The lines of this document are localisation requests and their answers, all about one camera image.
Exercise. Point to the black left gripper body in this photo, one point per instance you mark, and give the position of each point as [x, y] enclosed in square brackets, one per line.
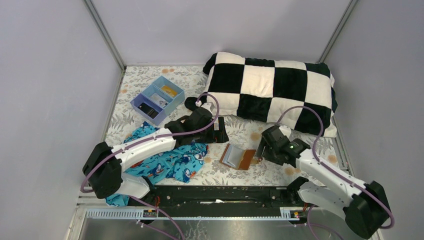
[220, 129]

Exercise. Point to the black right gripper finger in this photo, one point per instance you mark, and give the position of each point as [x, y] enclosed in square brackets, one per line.
[262, 143]
[262, 153]

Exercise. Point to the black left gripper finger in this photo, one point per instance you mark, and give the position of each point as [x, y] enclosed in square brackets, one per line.
[219, 127]
[209, 139]

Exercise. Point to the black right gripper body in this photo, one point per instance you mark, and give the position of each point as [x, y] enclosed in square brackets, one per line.
[265, 149]

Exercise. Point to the brown leather card holder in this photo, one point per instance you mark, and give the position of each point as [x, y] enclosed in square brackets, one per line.
[237, 158]

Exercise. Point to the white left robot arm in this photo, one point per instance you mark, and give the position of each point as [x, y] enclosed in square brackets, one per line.
[106, 168]

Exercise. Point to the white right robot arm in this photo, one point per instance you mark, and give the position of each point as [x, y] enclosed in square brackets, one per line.
[363, 206]

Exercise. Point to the gold card in box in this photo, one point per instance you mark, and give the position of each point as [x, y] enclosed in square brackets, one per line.
[169, 91]

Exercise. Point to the silver card in box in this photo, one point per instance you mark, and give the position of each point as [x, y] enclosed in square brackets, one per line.
[159, 100]

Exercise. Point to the black card in box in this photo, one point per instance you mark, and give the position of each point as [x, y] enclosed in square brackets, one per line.
[148, 110]

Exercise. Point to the floral patterned table cloth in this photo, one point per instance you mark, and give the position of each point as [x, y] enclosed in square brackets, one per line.
[243, 133]

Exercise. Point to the blue shark print shorts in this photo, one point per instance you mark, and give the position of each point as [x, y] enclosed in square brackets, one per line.
[180, 164]

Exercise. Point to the blue three-compartment organizer box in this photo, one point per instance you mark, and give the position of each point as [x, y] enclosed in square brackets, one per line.
[155, 87]

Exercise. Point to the black white checkered pillow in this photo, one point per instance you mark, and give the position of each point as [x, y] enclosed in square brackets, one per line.
[299, 95]

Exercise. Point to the perforated metal cable tray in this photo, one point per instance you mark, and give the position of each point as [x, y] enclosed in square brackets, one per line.
[203, 213]

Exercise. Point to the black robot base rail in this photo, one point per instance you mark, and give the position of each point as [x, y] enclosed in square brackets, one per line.
[193, 197]

